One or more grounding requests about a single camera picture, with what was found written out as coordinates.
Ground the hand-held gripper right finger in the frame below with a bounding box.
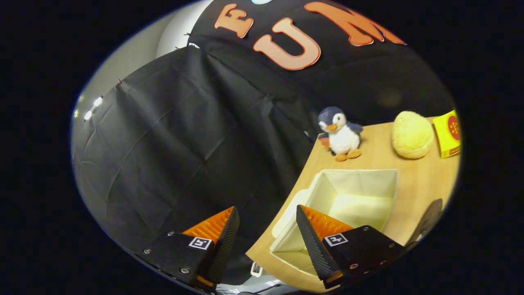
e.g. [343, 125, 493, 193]
[296, 204, 408, 289]

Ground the beige fabric storage box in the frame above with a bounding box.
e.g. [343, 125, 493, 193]
[270, 169, 400, 277]

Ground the yellow bun plush toy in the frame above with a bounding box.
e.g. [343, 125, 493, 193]
[392, 111, 434, 159]

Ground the brown fuzzy shoe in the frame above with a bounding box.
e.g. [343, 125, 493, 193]
[409, 199, 443, 246]

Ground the yellow book with red circle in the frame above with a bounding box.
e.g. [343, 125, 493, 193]
[433, 109, 462, 159]

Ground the penguin plush toy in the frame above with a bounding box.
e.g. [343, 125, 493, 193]
[318, 106, 364, 162]

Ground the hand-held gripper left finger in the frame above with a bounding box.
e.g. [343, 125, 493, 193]
[137, 206, 240, 292]

